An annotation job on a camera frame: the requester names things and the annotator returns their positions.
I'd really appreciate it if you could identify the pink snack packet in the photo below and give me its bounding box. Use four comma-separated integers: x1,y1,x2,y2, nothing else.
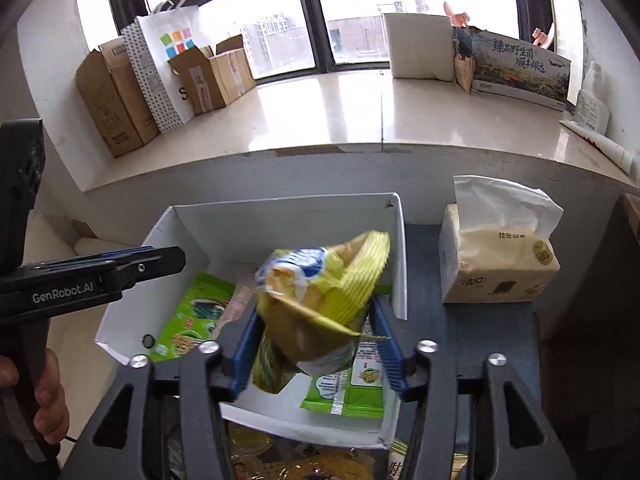
212,275,256,340

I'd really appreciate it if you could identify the green white snack pack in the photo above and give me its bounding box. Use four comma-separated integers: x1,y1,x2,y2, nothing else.
300,340,384,419

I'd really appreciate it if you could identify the green seaweed snack pack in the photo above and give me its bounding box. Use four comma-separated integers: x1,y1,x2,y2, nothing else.
151,272,235,362

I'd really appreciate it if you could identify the yellow crinkled chips bag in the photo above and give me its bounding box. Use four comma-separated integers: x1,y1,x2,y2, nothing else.
252,230,390,394

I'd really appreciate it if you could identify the white cardboard storage box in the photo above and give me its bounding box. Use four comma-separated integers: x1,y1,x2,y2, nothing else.
96,193,407,448

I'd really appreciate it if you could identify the person left hand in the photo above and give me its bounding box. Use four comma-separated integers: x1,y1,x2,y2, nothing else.
1,348,70,445

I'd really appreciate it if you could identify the blue fabric cushion mat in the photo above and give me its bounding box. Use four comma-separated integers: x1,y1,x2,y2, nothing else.
404,223,544,480

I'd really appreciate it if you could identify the tall brown cardboard box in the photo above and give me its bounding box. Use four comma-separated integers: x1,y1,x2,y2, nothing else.
76,37,160,157

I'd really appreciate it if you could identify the yellow tissue pack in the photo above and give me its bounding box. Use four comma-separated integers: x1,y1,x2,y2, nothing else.
438,174,564,304

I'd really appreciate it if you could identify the open brown cardboard box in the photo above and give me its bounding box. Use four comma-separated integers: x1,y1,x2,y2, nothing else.
168,35,256,115

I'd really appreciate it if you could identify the white dotted paper bag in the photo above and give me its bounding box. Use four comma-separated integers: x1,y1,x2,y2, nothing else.
122,6,208,133

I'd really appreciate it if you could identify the long printed gift box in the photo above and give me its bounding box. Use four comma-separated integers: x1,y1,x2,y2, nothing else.
471,30,570,112

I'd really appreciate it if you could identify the white foam block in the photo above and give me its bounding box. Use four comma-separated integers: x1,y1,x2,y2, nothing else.
384,13,454,82

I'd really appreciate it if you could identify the white bottle on sill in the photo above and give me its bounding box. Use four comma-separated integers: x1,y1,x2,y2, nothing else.
574,61,610,134

